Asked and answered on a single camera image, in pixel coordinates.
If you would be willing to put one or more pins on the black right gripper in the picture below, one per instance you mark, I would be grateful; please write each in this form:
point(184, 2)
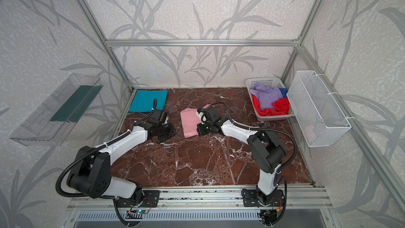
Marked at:
point(204, 128)

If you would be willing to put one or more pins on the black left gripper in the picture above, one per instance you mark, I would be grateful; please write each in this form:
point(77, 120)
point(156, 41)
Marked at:
point(165, 131)

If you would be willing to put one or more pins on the pink t-shirt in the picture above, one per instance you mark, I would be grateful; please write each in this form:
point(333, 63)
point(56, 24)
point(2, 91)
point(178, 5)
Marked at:
point(189, 122)

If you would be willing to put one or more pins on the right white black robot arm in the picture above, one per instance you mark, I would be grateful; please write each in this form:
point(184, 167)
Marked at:
point(265, 146)

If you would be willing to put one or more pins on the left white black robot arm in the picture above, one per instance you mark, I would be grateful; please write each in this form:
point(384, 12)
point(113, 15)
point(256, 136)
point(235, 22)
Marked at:
point(90, 174)

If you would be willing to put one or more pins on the folded teal t-shirt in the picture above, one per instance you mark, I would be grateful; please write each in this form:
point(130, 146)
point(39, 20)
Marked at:
point(144, 100)

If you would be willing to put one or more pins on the purple t-shirt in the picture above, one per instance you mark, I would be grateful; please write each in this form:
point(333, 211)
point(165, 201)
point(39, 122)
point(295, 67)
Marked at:
point(266, 96)

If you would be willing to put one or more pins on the red t-shirt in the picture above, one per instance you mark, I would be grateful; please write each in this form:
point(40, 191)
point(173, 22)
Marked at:
point(281, 107)

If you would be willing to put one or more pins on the blue t-shirt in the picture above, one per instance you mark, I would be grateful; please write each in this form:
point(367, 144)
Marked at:
point(284, 92)

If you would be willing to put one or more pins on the green circuit board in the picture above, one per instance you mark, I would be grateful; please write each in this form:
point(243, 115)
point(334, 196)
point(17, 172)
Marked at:
point(137, 213)

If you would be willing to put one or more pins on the green mat in shelf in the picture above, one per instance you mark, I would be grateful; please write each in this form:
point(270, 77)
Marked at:
point(74, 108)

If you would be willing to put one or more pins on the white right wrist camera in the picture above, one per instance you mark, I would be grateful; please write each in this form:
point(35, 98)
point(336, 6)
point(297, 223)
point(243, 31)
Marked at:
point(201, 115)

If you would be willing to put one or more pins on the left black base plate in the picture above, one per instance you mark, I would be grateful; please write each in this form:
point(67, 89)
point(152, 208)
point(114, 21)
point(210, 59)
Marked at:
point(148, 198)

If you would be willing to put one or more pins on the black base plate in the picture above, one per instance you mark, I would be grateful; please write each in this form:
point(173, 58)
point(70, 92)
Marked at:
point(256, 198)
point(148, 198)

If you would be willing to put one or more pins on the aluminium mounting rail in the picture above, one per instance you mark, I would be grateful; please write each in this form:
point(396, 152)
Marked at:
point(228, 197)

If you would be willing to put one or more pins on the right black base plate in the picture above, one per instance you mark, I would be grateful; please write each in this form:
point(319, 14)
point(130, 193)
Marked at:
point(256, 198)

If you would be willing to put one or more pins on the white wire mesh basket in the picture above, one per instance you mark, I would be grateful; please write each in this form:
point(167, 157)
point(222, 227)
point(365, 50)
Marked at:
point(318, 114)

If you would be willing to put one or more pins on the clear plastic wall shelf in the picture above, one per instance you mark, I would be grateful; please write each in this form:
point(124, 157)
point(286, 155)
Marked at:
point(51, 123)

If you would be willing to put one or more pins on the aluminium frame profile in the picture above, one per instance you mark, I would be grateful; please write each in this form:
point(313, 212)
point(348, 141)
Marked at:
point(390, 179)

